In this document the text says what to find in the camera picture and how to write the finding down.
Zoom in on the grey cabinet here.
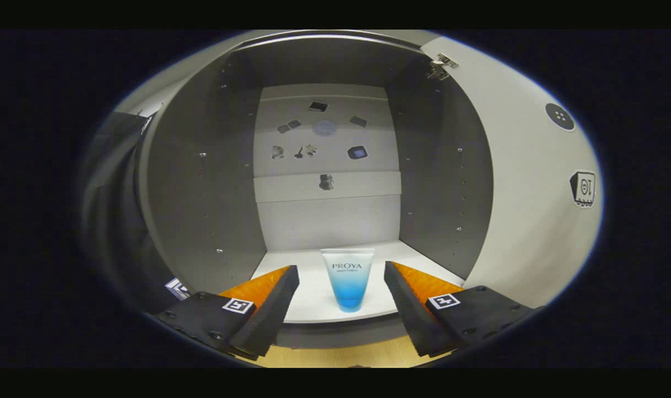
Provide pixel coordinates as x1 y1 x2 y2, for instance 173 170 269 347
139 30 496 349

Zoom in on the light grey cabinet door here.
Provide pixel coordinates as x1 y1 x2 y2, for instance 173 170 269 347
421 36 604 310

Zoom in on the blue white book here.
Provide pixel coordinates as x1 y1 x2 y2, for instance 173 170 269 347
165 277 191 301

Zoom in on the black backdrop cloth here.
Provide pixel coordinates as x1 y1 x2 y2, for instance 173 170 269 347
81 111 192 316

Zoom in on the metal door hinge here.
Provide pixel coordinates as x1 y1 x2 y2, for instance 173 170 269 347
426 53 460 81

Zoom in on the blue white tube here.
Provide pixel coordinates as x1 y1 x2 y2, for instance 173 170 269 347
320 248 376 313

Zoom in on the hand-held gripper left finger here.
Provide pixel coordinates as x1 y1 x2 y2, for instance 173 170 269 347
153 265 301 362

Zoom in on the white cabinet shelf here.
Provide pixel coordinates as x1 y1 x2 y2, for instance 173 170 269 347
251 240 466 324

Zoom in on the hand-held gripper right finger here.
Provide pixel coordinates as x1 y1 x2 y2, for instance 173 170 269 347
383 261 538 358

